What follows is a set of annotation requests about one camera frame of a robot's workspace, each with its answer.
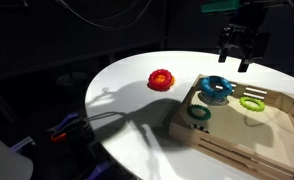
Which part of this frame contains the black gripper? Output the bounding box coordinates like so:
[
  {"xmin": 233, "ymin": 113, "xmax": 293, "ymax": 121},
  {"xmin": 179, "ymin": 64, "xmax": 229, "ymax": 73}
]
[{"xmin": 218, "ymin": 5, "xmax": 270, "ymax": 73}]

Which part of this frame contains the blue toothed ring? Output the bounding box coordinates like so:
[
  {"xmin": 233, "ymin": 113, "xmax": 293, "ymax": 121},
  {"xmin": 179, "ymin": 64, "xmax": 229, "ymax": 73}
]
[{"xmin": 200, "ymin": 75, "xmax": 234, "ymax": 99}]

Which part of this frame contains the wooden slatted tray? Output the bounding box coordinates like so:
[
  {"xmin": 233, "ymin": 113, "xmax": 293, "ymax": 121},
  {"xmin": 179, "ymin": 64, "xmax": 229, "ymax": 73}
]
[{"xmin": 169, "ymin": 75, "xmax": 294, "ymax": 180}]

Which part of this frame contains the lime green toothed ring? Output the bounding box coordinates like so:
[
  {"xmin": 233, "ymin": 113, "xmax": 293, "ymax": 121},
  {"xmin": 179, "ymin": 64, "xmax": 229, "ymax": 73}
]
[{"xmin": 239, "ymin": 96, "xmax": 267, "ymax": 113}]

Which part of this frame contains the grey metal ring base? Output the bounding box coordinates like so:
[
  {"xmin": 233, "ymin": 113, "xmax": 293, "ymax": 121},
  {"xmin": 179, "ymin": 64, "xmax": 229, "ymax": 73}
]
[{"xmin": 198, "ymin": 92, "xmax": 229, "ymax": 106}]

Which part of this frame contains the dark green toothed ring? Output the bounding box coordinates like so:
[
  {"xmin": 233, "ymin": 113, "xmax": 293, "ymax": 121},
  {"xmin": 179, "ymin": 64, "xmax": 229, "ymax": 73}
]
[{"xmin": 187, "ymin": 104, "xmax": 212, "ymax": 122}]

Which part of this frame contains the orange ring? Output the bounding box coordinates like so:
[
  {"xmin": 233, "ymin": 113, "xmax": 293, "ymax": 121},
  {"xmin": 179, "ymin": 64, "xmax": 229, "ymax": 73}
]
[{"xmin": 155, "ymin": 75, "xmax": 176, "ymax": 87}]

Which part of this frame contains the black and white striped ring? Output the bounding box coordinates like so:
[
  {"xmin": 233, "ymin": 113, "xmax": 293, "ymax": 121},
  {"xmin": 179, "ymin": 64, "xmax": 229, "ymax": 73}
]
[{"xmin": 189, "ymin": 124, "xmax": 211, "ymax": 134}]

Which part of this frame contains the red toothed ring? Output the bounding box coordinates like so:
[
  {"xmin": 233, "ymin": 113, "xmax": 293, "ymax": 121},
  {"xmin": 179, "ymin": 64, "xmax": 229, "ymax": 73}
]
[{"xmin": 147, "ymin": 68, "xmax": 173, "ymax": 92}]

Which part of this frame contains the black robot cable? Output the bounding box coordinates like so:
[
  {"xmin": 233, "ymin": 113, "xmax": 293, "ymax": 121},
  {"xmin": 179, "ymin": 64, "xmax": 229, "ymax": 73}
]
[{"xmin": 55, "ymin": 0, "xmax": 153, "ymax": 30}]

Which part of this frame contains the orange handled clamp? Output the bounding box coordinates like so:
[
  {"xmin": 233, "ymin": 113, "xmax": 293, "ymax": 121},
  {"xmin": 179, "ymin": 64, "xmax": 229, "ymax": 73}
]
[{"xmin": 50, "ymin": 112, "xmax": 85, "ymax": 143}]

